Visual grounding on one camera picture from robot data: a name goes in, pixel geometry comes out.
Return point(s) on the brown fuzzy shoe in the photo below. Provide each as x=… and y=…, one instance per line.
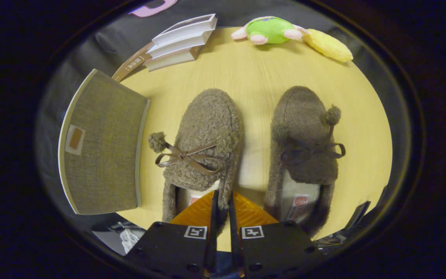
x=304, y=116
x=207, y=124

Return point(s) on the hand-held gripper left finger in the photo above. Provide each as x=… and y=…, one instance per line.
x=168, y=248

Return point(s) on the yellow plush toy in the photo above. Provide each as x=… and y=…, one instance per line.
x=328, y=45

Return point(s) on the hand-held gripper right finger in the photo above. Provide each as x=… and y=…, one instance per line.
x=277, y=248

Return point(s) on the grey-brown fabric storage box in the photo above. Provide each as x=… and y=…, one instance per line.
x=103, y=147

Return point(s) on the green plush toy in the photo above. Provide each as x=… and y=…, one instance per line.
x=269, y=30

